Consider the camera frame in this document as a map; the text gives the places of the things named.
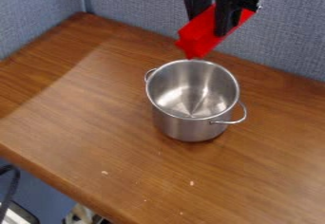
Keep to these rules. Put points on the stainless steel pot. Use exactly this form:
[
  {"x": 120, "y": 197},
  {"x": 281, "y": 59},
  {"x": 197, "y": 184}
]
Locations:
[{"x": 194, "y": 95}]

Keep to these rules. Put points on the red rectangular block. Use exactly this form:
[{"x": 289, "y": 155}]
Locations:
[{"x": 197, "y": 38}]

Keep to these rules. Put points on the white object below table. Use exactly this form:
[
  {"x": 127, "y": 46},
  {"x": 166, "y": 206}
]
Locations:
[{"x": 82, "y": 215}]

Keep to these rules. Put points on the black and grey corner object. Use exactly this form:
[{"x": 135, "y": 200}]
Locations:
[{"x": 17, "y": 215}]

